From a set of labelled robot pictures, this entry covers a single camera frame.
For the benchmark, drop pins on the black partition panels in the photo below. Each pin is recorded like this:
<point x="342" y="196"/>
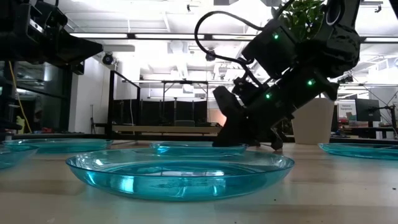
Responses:
<point x="155" y="112"/>

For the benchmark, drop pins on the thin black tripod stand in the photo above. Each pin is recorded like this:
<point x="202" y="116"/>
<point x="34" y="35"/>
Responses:
<point x="92" y="123"/>

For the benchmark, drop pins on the large clear teal plastic plate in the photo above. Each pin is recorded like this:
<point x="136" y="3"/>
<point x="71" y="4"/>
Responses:
<point x="180" y="184"/>

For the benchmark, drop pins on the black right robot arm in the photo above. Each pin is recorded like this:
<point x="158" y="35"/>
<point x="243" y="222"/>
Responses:
<point x="335" y="46"/>

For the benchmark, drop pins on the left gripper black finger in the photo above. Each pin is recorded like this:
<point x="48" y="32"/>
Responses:
<point x="77" y="49"/>

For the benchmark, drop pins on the small red object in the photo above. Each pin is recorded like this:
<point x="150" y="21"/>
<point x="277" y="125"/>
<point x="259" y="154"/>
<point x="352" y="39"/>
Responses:
<point x="46" y="130"/>

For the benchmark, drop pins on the white printed sign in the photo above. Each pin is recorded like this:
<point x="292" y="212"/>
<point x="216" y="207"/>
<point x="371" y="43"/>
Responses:
<point x="346" y="109"/>

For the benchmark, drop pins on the black metal table frame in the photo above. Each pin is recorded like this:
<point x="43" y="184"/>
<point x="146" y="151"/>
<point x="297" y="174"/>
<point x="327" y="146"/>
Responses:
<point x="185" y="82"/>

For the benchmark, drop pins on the white plant pot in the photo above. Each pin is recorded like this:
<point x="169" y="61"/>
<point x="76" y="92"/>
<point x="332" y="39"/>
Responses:
<point x="312" y="124"/>

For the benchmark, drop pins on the black metal wood-board shelf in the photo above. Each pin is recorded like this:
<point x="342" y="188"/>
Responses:
<point x="161" y="129"/>

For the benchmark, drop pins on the black ceiling spot camera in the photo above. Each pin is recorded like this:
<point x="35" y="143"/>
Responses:
<point x="108" y="58"/>
<point x="210" y="56"/>

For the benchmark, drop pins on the black framed glass cabinet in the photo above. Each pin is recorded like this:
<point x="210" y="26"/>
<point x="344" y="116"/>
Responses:
<point x="56" y="102"/>

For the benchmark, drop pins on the black computer monitor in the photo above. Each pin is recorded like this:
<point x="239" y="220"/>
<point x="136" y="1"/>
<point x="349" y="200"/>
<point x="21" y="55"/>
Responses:
<point x="367" y="109"/>

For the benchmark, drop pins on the yellow-green object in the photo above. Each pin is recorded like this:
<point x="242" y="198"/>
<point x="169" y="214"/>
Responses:
<point x="20" y="124"/>

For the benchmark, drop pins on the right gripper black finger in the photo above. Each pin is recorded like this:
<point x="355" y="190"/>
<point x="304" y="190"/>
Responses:
<point x="276" y="141"/>
<point x="233" y="130"/>

